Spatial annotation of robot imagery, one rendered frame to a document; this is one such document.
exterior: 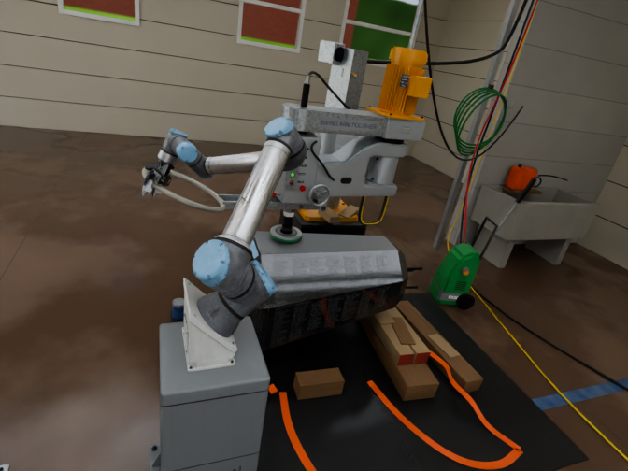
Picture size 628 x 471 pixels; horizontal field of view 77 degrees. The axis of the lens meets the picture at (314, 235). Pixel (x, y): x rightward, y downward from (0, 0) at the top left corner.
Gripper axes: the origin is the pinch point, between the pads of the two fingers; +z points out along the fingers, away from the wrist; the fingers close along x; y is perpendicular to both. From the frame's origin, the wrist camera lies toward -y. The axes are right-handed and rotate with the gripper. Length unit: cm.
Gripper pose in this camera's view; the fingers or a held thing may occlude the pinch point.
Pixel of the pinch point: (148, 192)
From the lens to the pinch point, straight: 225.6
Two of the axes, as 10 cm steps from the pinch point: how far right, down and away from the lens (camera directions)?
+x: 4.6, 0.3, 8.9
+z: -4.9, 8.5, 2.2
